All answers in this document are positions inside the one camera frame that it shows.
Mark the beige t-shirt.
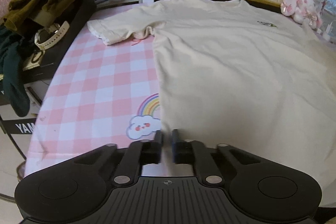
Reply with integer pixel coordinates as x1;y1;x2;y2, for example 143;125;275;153
88;0;335;207

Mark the pink checkered desk mat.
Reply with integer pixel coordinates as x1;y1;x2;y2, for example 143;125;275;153
23;2;336;177

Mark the black yamaha keyboard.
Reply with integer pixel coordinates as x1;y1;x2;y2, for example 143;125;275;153
0;0;97;135

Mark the dark green garment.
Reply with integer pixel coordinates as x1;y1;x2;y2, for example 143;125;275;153
1;24;31;117

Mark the pink white bunny plush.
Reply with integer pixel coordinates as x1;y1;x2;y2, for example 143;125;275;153
280;0;322;30

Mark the beige strap wristwatch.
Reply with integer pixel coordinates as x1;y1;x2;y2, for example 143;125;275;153
34;21;70;51

